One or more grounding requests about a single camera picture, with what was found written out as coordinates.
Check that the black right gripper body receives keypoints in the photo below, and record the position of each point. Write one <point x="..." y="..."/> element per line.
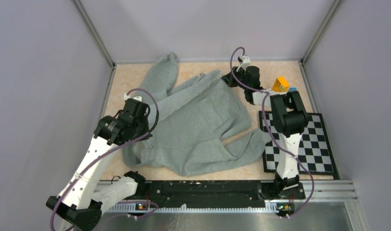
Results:
<point x="241" y="75"/>

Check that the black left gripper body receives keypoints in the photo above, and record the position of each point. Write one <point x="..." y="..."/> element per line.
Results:
<point x="141" y="126"/>

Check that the grey zip-up jacket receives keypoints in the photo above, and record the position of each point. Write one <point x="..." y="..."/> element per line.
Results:
<point x="202" y="126"/>

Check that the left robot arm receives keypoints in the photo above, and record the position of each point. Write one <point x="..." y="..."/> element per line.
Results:
<point x="79" y="203"/>

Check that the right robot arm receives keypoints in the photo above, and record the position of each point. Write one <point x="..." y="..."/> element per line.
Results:
<point x="289" y="120"/>

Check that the yellow red toy block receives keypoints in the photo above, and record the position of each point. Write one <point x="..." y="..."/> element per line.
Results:
<point x="281" y="85"/>

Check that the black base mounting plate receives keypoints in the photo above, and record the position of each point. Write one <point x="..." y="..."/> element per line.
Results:
<point x="214" y="193"/>

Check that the black white checkerboard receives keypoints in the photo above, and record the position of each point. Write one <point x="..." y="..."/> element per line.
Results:
<point x="314" y="150"/>

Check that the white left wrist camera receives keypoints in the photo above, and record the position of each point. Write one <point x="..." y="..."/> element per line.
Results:
<point x="127" y="97"/>

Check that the white cable duct strip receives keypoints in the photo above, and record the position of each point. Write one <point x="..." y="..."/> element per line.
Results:
<point x="133" y="208"/>

